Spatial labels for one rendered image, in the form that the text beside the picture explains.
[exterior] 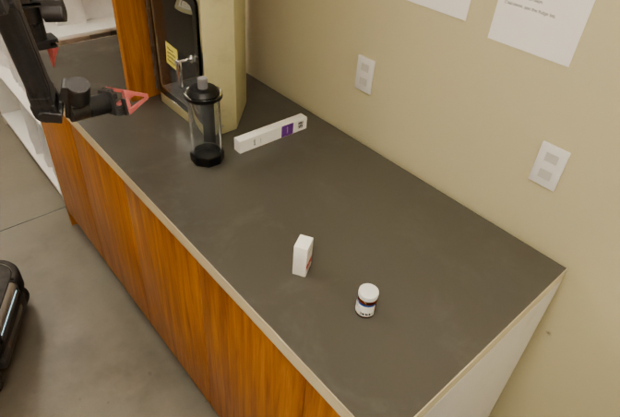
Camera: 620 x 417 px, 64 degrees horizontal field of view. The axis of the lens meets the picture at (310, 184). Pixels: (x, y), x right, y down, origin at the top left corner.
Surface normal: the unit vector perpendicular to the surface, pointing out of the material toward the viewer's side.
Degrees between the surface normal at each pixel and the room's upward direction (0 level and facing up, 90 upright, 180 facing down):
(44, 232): 0
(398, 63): 90
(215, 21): 90
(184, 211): 0
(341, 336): 0
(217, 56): 90
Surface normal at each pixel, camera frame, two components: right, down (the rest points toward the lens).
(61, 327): 0.07, -0.80
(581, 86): -0.75, 0.36
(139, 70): 0.66, 0.48
